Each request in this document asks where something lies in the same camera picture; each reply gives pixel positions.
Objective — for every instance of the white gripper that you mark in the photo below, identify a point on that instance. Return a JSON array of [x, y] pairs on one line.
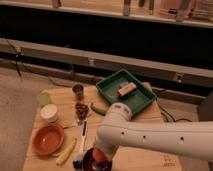
[[109, 158]]

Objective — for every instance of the red apple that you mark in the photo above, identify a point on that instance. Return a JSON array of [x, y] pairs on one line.
[[99, 156]]

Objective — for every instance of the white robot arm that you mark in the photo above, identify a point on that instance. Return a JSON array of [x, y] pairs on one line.
[[193, 139]]

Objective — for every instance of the purple bowl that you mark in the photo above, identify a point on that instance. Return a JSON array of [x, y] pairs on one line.
[[89, 163]]

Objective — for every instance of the orange bowl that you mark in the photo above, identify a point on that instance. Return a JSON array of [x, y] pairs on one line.
[[48, 139]]

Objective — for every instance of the green chili pepper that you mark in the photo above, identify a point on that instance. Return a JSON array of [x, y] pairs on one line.
[[99, 111]]

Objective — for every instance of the small dark blue object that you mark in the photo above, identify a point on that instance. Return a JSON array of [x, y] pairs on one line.
[[77, 162]]

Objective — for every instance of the brown pine cone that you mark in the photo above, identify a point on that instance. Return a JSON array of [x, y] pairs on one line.
[[82, 110]]

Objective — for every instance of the yellow banana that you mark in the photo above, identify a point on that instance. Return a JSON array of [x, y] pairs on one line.
[[66, 153]]

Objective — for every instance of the green tray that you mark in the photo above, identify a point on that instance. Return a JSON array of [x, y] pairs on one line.
[[137, 100]]

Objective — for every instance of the wooden block brush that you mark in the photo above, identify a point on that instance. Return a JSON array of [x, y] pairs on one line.
[[127, 89]]

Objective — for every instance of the small metal cup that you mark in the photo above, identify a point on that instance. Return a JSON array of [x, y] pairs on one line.
[[78, 91]]

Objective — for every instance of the white cup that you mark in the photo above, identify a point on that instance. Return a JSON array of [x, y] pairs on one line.
[[49, 113]]

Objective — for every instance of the light green cup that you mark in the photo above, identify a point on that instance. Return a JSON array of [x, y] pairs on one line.
[[43, 98]]

